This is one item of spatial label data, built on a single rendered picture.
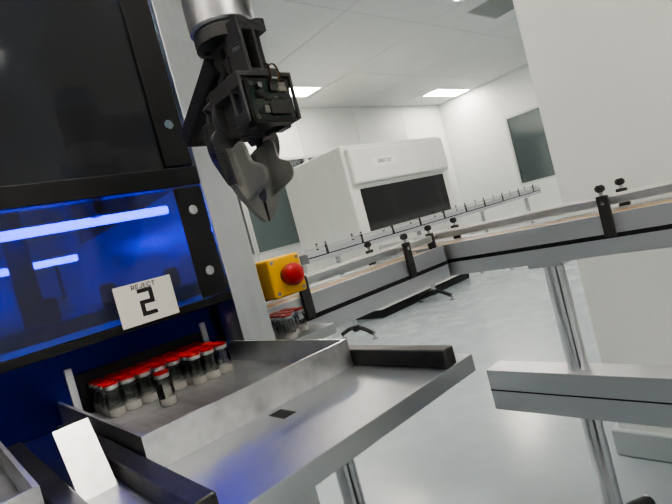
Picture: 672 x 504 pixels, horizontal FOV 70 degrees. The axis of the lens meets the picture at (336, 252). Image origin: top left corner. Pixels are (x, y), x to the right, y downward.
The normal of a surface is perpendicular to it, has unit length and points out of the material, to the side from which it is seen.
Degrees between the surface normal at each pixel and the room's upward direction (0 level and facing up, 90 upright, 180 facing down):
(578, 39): 90
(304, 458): 0
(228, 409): 90
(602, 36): 90
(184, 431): 90
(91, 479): 55
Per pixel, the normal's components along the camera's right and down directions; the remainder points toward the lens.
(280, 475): -0.25, -0.97
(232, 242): 0.65, -0.15
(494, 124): -0.72, 0.22
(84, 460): 0.39, -0.67
